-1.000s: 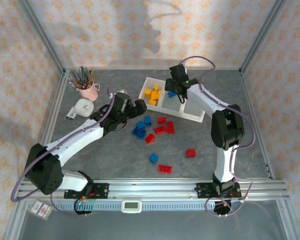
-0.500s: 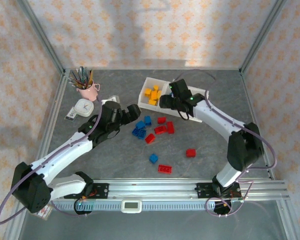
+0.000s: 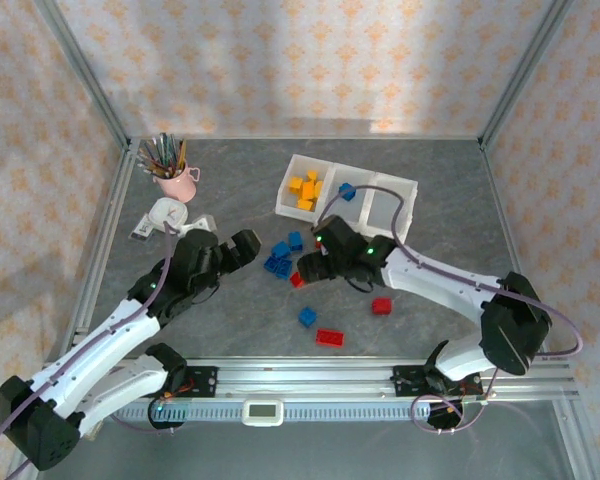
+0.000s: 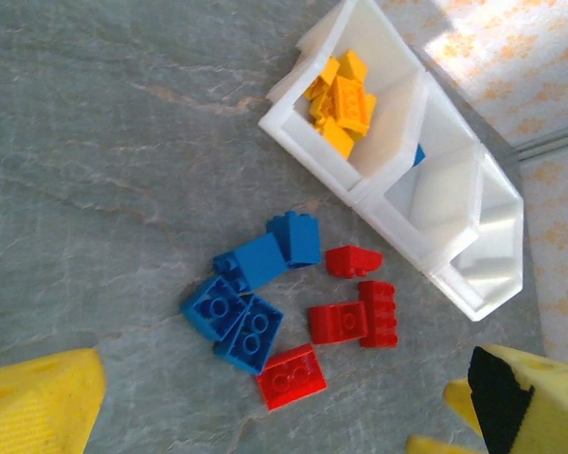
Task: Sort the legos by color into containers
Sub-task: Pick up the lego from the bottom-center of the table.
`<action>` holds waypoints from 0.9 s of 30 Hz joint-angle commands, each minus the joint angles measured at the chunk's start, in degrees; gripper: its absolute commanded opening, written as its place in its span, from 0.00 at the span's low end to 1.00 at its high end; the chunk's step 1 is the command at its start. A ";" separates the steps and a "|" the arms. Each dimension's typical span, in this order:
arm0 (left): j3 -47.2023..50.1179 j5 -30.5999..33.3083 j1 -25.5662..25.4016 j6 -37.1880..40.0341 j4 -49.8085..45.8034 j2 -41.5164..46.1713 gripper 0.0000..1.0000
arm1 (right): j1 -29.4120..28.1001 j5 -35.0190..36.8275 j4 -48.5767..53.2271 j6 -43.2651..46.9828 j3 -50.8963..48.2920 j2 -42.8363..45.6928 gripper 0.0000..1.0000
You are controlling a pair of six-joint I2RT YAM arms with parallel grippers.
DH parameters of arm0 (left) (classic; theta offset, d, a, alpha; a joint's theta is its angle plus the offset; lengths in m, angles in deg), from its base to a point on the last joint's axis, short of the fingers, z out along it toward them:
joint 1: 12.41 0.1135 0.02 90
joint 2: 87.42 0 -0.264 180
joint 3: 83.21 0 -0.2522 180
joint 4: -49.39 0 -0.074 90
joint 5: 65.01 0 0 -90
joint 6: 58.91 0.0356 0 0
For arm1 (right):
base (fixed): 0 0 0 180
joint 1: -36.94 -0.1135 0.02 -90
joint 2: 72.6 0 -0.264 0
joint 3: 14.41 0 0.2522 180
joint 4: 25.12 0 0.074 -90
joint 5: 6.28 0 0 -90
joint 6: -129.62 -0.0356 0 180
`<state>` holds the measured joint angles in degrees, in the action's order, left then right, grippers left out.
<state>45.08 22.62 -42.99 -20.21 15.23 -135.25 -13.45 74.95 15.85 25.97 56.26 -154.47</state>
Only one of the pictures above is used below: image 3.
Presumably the long red lego brick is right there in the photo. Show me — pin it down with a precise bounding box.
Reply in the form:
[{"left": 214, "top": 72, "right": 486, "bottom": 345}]
[{"left": 315, "top": 328, "right": 346, "bottom": 348}]

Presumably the small printed card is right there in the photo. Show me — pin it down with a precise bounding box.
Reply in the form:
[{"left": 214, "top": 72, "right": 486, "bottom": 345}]
[{"left": 129, "top": 214, "right": 156, "bottom": 242}]

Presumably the white square clock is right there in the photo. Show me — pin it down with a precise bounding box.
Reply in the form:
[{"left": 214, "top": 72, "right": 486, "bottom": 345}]
[{"left": 146, "top": 197, "right": 189, "bottom": 230}]

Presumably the pink cup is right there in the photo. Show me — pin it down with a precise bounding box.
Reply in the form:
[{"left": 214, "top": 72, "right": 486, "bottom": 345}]
[{"left": 152, "top": 162, "right": 202, "bottom": 204}]

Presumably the aluminium base beam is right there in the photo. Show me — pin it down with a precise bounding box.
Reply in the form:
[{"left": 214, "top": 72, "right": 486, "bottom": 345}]
[{"left": 42, "top": 357, "right": 579, "bottom": 401}]

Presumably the white digital timer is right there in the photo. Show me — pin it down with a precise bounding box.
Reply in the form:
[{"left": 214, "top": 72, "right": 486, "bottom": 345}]
[{"left": 242, "top": 397, "right": 285, "bottom": 427}]

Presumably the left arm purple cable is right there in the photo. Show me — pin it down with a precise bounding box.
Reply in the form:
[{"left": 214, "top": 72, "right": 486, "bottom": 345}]
[{"left": 0, "top": 222, "right": 177, "bottom": 469}]

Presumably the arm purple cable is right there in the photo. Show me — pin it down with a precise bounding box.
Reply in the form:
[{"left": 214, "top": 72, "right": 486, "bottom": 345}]
[
  {"left": 313, "top": 185, "right": 585, "bottom": 359},
  {"left": 0, "top": 222, "right": 177, "bottom": 469}
]

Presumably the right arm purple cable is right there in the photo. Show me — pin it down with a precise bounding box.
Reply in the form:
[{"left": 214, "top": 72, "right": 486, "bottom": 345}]
[{"left": 313, "top": 185, "right": 585, "bottom": 359}]

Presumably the aluminium table side rail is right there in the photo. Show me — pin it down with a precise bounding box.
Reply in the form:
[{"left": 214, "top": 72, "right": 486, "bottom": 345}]
[
  {"left": 42, "top": 149, "right": 136, "bottom": 371},
  {"left": 479, "top": 142, "right": 531, "bottom": 281}
]

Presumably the aluminium table end rail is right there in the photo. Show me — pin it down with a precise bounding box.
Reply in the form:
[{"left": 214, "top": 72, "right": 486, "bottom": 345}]
[{"left": 127, "top": 133, "right": 484, "bottom": 142}]

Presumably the grey slotted cable duct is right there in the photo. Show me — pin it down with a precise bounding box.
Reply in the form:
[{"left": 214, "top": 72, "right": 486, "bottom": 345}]
[{"left": 114, "top": 402, "right": 431, "bottom": 422}]

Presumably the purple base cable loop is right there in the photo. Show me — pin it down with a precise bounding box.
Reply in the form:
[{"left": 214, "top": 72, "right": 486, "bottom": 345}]
[
  {"left": 102, "top": 397, "right": 186, "bottom": 435},
  {"left": 410, "top": 387, "right": 491, "bottom": 435}
]

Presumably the aluminium frame post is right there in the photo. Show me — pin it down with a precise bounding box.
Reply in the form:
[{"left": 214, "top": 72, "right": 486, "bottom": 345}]
[
  {"left": 32, "top": 0, "right": 133, "bottom": 151},
  {"left": 478, "top": 0, "right": 576, "bottom": 149}
]

